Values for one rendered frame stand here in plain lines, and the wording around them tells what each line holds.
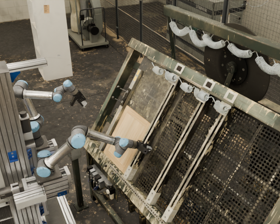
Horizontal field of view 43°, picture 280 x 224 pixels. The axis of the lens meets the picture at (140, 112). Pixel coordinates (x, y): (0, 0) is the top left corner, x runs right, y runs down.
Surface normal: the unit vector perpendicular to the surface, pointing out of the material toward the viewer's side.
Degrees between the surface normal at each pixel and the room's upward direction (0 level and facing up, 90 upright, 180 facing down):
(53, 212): 0
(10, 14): 90
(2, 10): 90
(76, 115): 0
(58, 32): 90
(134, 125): 57
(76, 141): 85
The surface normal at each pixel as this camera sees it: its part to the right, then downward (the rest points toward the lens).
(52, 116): 0.00, -0.85
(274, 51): -0.83, 0.29
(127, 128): -0.70, -0.22
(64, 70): 0.43, 0.47
